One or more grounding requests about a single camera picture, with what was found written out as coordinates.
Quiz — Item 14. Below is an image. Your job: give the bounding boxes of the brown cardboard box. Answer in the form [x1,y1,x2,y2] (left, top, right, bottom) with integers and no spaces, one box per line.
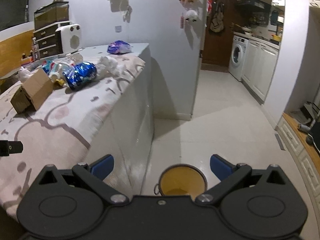
[10,69,53,114]

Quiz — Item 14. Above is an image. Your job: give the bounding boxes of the blue white snack wrapper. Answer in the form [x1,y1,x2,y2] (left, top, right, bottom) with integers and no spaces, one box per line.
[41,60,62,79]

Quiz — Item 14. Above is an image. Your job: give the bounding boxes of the crushed blue drink can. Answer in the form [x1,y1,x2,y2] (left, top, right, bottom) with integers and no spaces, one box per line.
[62,61,97,90]

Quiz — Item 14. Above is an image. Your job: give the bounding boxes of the white tissue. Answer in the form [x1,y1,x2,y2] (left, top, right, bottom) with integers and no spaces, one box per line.
[95,56,119,80]

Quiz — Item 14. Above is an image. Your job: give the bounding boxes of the clear plastic bottle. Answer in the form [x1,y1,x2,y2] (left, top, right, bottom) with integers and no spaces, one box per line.
[57,53,84,66]

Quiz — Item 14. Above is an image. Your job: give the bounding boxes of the white plastic bag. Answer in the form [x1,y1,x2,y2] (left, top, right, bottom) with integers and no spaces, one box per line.
[18,67,33,83]

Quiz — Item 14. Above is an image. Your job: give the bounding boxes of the brown round trash bin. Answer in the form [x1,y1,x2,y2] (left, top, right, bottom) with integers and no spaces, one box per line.
[153,164,208,199]

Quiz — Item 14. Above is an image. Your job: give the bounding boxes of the white bed platform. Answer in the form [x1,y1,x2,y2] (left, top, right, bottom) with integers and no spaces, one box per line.
[85,43,154,197]

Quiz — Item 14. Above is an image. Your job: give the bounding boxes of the pink cartoon blanket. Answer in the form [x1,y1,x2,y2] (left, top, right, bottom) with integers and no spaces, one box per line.
[1,55,145,217]

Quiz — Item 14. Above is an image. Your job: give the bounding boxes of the upright water bottle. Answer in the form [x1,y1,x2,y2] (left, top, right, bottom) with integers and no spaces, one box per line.
[31,37,40,61]

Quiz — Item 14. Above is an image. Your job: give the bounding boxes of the black drawer organizer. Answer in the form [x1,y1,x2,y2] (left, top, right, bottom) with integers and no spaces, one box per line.
[33,21,71,59]

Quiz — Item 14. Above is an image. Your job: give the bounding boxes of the white kitchen cabinets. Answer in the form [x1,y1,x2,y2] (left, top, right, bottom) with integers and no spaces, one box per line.
[242,40,279,102]

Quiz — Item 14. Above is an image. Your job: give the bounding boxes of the purple tissue pack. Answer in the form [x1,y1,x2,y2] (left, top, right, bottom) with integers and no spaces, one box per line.
[107,40,132,55]

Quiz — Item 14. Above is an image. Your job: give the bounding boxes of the white washing machine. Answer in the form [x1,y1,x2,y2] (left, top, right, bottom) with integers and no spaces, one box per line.
[228,35,249,82]

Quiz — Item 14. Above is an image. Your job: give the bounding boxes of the white space heater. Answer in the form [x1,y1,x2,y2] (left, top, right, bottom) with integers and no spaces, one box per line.
[55,24,82,55]

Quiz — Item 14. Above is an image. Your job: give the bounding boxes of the hanging brown bag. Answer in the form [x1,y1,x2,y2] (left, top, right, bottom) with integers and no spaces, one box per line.
[209,0,225,34]

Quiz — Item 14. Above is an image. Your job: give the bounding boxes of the glass terrarium tank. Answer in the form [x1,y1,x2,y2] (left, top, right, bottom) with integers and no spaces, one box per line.
[34,1,69,30]

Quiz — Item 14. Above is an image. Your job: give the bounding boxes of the white plush wall toy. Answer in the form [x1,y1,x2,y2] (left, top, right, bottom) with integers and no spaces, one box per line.
[185,10,199,22]

